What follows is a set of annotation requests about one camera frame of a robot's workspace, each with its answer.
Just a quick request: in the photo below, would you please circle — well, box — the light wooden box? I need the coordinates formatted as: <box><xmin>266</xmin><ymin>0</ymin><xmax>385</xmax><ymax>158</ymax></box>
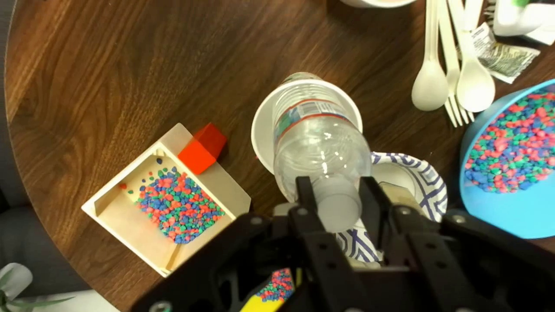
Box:
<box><xmin>80</xmin><ymin>121</ymin><xmax>254</xmax><ymax>279</ymax></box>

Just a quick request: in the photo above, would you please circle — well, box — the white plastic fork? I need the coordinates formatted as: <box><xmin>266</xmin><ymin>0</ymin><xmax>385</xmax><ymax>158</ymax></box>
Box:
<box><xmin>437</xmin><ymin>0</ymin><xmax>477</xmax><ymax>130</ymax></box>

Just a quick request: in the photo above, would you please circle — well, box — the small foil sachet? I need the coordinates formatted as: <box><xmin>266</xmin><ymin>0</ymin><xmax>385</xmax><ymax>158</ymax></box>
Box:
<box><xmin>470</xmin><ymin>23</ymin><xmax>543</xmax><ymax>87</ymax></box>

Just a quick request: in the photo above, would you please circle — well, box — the green leafy plant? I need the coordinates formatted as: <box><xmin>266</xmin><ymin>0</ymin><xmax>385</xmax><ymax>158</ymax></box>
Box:
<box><xmin>0</xmin><ymin>283</ymin><xmax>77</xmax><ymax>312</ymax></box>

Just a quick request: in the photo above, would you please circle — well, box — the white plastic spoon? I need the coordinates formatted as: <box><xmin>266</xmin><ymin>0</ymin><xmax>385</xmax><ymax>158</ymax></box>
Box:
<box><xmin>410</xmin><ymin>0</ymin><xmax>451</xmax><ymax>113</ymax></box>
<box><xmin>448</xmin><ymin>0</ymin><xmax>498</xmax><ymax>114</ymax></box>

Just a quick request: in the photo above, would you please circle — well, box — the yellow bowl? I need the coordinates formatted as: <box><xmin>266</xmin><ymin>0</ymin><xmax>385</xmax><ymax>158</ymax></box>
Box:
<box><xmin>240</xmin><ymin>267</ymin><xmax>299</xmax><ymax>312</ymax></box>

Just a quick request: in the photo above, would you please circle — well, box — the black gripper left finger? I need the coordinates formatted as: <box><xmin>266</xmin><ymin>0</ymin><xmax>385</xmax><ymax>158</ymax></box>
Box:
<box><xmin>286</xmin><ymin>175</ymin><xmax>361</xmax><ymax>312</ymax></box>

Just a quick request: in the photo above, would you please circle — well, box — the red block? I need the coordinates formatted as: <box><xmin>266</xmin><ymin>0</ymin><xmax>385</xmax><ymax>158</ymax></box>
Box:
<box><xmin>177</xmin><ymin>121</ymin><xmax>229</xmax><ymax>177</ymax></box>

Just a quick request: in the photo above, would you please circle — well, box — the cream pitcher mug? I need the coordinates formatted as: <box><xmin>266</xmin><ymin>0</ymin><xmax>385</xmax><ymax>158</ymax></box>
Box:
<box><xmin>338</xmin><ymin>0</ymin><xmax>417</xmax><ymax>10</ymax></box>

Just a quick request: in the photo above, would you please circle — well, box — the clear plastic water bottle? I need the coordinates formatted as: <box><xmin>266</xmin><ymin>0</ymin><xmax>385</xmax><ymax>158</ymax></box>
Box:
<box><xmin>273</xmin><ymin>69</ymin><xmax>375</xmax><ymax>232</ymax></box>

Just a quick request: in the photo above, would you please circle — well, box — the blue bowl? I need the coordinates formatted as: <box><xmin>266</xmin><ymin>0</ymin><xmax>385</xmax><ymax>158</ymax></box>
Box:
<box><xmin>458</xmin><ymin>78</ymin><xmax>555</xmax><ymax>241</ymax></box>

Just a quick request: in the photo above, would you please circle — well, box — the dark grey sofa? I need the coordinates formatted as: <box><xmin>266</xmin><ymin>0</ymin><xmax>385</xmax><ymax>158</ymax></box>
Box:
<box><xmin>0</xmin><ymin>189</ymin><xmax>90</xmax><ymax>298</ymax></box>

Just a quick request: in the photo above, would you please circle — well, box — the colourful beads pile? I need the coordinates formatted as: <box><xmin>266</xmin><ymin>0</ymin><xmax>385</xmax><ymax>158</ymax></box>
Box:
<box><xmin>463</xmin><ymin>92</ymin><xmax>555</xmax><ymax>196</ymax></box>
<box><xmin>257</xmin><ymin>267</ymin><xmax>297</xmax><ymax>303</ymax></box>
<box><xmin>137</xmin><ymin>165</ymin><xmax>227</xmax><ymax>246</ymax></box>

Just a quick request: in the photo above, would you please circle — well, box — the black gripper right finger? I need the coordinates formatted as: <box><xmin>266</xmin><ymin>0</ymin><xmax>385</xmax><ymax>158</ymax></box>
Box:
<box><xmin>359</xmin><ymin>175</ymin><xmax>465</xmax><ymax>312</ymax></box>

